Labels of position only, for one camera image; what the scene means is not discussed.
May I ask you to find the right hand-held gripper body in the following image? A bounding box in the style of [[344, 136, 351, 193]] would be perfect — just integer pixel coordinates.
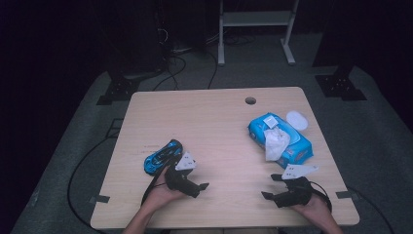
[[275, 163, 320, 209]]

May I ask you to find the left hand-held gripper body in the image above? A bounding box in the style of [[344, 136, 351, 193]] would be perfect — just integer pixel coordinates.
[[164, 150, 202, 196]]

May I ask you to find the blue and black toy car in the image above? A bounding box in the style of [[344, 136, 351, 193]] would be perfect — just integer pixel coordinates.
[[143, 138, 184, 176]]

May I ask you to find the white wet wipe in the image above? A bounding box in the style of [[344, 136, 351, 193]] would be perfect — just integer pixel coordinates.
[[263, 126, 292, 162]]

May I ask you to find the blue wet wipes pack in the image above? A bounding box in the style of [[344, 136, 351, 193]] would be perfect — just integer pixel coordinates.
[[247, 112, 315, 170]]

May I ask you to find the person's left hand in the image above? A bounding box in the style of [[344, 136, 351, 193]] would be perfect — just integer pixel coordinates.
[[141, 167, 189, 213]]

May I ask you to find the person's right hand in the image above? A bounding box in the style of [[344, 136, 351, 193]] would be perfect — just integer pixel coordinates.
[[289, 194, 330, 222]]

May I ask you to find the grey tape strip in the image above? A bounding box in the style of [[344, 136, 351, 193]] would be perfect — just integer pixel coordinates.
[[89, 194, 111, 205], [335, 190, 360, 200]]

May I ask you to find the white oval lid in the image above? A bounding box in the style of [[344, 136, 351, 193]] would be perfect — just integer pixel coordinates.
[[285, 110, 310, 132]]

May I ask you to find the black stand base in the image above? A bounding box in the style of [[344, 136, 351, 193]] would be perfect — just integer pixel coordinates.
[[95, 75, 141, 106], [314, 64, 368, 102]]

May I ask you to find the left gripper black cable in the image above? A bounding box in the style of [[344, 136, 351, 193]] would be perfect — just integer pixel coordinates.
[[141, 157, 174, 207]]

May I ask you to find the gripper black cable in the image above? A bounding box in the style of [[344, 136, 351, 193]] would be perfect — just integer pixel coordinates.
[[141, 157, 174, 207], [308, 180, 333, 213]]

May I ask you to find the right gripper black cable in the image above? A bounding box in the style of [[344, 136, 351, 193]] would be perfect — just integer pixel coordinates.
[[308, 180, 333, 213]]

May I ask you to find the black floor cable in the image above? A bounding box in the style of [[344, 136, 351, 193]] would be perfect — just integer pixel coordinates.
[[206, 51, 219, 91], [152, 54, 188, 92], [66, 131, 119, 234], [346, 185, 395, 234]]

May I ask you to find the white metal stand frame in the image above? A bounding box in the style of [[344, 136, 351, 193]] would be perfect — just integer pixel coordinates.
[[217, 0, 301, 67]]

